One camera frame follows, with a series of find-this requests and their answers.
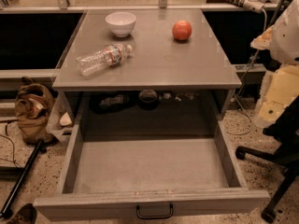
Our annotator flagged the grey top drawer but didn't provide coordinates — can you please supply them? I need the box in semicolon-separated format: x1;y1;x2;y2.
33;93;271;223

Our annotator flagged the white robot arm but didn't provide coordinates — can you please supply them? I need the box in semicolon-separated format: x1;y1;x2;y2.
250;0;299;128

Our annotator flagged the grey drawer cabinet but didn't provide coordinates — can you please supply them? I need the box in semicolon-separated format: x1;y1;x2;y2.
52;9;241;143

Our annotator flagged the black office chair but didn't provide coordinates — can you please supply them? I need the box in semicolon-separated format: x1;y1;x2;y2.
235;97;299;223

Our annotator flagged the red apple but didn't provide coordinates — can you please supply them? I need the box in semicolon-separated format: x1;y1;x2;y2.
172;21;192;41

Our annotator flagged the white ceramic bowl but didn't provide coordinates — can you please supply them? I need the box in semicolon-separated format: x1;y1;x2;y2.
106;12;136;37

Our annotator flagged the clear plastic water bottle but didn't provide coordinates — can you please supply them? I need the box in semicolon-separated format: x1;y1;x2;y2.
76;44;133;77

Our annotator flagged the brown canvas bag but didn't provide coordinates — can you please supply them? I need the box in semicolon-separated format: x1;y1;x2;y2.
15;77;55;144

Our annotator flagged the brown shoe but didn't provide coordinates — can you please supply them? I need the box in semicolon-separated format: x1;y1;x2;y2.
6;203;37;224

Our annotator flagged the black metal pole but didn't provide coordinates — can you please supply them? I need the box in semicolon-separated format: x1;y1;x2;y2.
0;140;46;219

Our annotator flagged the white power cable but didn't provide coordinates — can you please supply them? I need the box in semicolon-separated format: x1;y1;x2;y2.
224;8;269;136

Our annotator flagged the black top drawer handle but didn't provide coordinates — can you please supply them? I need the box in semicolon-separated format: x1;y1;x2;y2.
135;204;174;220

